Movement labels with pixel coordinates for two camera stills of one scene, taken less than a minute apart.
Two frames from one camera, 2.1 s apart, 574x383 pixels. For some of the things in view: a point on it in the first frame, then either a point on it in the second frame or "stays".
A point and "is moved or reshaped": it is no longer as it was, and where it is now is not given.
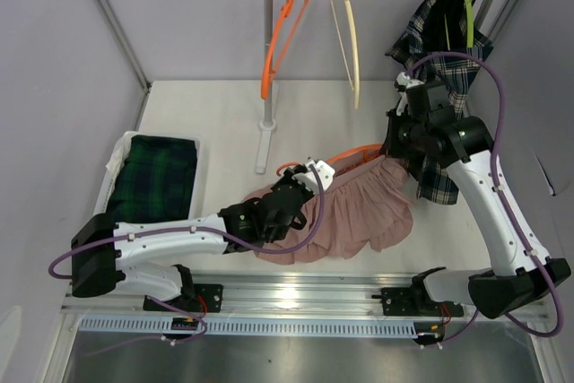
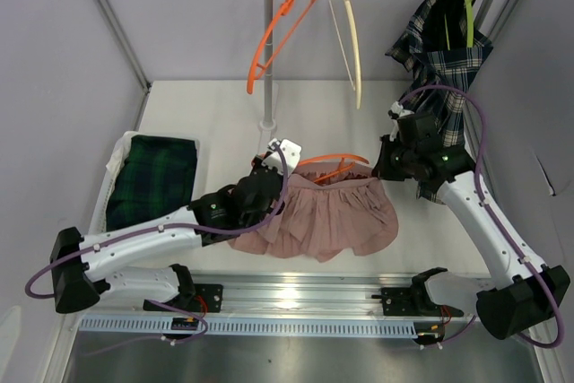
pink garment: (367, 205) is moved or reshaped
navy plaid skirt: (445, 22) stays
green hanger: (470, 18) stays
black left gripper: (291, 178) to (257, 162)
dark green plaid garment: (156, 182) stays
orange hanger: (372, 158) to (342, 167)
